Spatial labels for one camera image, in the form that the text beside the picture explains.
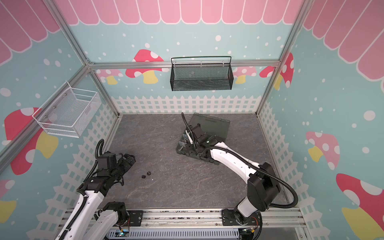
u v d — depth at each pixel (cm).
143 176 87
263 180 45
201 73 94
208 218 76
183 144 101
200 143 62
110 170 61
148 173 89
